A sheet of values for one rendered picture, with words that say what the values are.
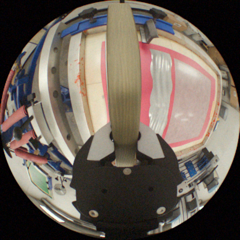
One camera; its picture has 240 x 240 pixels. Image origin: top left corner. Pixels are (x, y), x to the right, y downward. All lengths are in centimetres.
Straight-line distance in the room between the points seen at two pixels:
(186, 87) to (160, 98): 13
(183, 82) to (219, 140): 372
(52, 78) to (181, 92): 38
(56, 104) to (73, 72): 9
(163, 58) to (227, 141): 375
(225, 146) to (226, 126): 75
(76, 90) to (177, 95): 30
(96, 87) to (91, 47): 13
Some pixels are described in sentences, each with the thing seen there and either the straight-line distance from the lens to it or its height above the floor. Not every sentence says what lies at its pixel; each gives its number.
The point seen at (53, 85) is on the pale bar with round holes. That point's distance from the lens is 23.
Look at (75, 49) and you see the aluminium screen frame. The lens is 24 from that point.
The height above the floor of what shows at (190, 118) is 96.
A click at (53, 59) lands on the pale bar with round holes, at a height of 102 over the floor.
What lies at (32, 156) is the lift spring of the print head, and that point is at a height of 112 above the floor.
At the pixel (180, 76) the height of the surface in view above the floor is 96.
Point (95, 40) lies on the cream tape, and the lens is 27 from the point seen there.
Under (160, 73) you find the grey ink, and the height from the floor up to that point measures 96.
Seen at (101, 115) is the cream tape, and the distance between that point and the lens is 24.
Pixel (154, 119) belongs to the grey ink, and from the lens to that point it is 26.
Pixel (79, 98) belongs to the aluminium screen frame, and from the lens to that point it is 21.
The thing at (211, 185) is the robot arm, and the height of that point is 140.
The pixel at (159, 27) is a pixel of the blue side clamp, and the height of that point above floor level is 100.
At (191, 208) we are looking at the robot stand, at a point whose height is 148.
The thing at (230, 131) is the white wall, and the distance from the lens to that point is 377.
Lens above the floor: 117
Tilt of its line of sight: 63 degrees down
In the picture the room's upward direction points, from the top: 177 degrees counter-clockwise
